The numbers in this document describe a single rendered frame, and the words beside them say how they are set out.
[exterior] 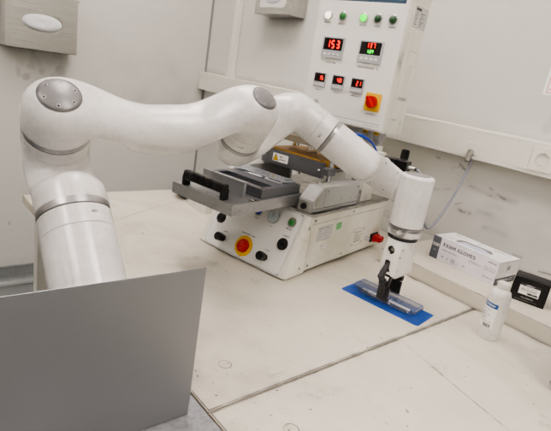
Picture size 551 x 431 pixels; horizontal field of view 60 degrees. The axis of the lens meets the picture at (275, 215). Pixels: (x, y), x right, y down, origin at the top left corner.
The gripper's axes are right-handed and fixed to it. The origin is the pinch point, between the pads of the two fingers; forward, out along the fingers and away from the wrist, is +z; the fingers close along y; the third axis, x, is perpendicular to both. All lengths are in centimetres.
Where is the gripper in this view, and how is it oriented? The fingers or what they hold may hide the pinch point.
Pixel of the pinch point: (388, 290)
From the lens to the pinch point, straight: 130.3
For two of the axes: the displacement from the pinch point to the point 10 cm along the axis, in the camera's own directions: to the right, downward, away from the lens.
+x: -7.3, -3.1, 6.1
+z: -1.6, 9.4, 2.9
